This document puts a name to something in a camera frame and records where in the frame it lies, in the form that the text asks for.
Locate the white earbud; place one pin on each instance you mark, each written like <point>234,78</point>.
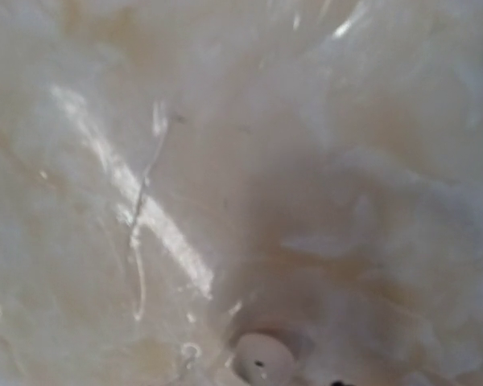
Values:
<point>259,359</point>

